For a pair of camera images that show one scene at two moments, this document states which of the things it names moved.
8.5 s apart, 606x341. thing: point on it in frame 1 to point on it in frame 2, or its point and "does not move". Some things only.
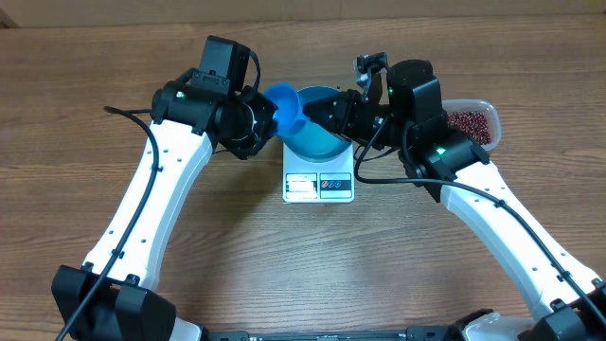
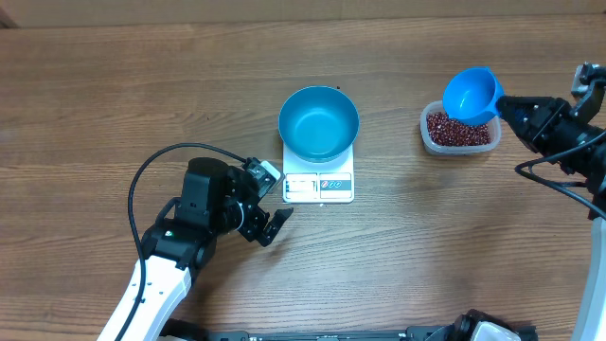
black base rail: (411, 333) does not move
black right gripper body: (356, 122) to (549, 134)
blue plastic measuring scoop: (289, 116) to (472, 95)
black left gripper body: (255, 123) to (237, 217)
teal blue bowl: (315, 142) does not move
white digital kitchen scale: (329, 182) does not move
